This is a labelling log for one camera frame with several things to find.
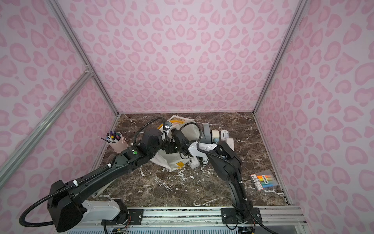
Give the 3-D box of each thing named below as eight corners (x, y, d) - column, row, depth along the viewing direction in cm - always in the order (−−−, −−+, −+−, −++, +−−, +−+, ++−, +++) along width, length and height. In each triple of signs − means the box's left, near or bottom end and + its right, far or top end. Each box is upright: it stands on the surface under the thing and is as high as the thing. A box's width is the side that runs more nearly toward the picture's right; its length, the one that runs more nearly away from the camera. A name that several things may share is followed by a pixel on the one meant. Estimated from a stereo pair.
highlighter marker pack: (257, 192, 83) (258, 190, 81) (249, 175, 89) (250, 174, 87) (276, 186, 85) (278, 185, 83) (267, 171, 91) (269, 169, 89)
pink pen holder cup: (113, 152, 100) (103, 141, 89) (117, 142, 105) (108, 130, 94) (126, 152, 99) (117, 141, 89) (129, 142, 105) (122, 130, 94)
